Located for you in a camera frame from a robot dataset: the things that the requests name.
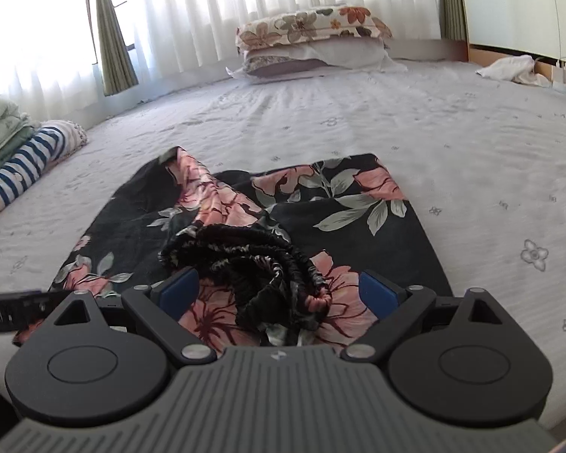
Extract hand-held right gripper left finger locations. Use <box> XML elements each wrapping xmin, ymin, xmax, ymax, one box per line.
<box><xmin>52</xmin><ymin>267</ymin><xmax>218</xmax><ymax>367</ymax></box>

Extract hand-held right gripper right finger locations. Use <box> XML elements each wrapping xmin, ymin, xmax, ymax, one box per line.
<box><xmin>340</xmin><ymin>270</ymin><xmax>512</xmax><ymax>365</ymax></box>

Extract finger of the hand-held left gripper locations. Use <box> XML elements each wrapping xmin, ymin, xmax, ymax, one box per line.
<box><xmin>0</xmin><ymin>289</ymin><xmax>74</xmax><ymax>337</ymax></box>

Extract black floral pants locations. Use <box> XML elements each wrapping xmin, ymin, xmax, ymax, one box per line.
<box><xmin>13</xmin><ymin>146</ymin><xmax>454</xmax><ymax>347</ymax></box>

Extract bed with white sheet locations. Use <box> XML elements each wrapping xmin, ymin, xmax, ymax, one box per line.
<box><xmin>0</xmin><ymin>59</ymin><xmax>566</xmax><ymax>430</ymax></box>

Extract folded green blanket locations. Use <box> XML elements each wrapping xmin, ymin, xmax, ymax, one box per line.
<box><xmin>0</xmin><ymin>94</ymin><xmax>43</xmax><ymax>184</ymax></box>

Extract blue striped cloth roll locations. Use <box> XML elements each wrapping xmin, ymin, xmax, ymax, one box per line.
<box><xmin>0</xmin><ymin>120</ymin><xmax>88</xmax><ymax>227</ymax></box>

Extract white pillow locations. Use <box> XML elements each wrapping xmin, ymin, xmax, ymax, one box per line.
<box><xmin>283</xmin><ymin>38</ymin><xmax>409</xmax><ymax>74</ymax></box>

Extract olive green curtain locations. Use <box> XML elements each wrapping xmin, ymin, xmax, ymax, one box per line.
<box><xmin>435</xmin><ymin>0</ymin><xmax>469</xmax><ymax>42</ymax></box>
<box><xmin>82</xmin><ymin>0</ymin><xmax>140</xmax><ymax>97</ymax></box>

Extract crumpled white cloth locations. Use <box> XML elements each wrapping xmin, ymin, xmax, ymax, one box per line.
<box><xmin>476</xmin><ymin>54</ymin><xmax>552</xmax><ymax>88</ymax></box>

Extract wooden headboard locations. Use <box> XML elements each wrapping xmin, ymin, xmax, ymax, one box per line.
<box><xmin>468</xmin><ymin>43</ymin><xmax>566</xmax><ymax>86</ymax></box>

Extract floral pillow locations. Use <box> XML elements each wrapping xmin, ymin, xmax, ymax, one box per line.
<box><xmin>236</xmin><ymin>5</ymin><xmax>393</xmax><ymax>51</ymax></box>

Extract sheer white curtain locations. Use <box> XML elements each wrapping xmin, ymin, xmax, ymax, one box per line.
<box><xmin>0</xmin><ymin>0</ymin><xmax>441</xmax><ymax>128</ymax></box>

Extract thin white cable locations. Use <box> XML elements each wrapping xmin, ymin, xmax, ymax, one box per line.
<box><xmin>548</xmin><ymin>0</ymin><xmax>563</xmax><ymax>60</ymax></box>

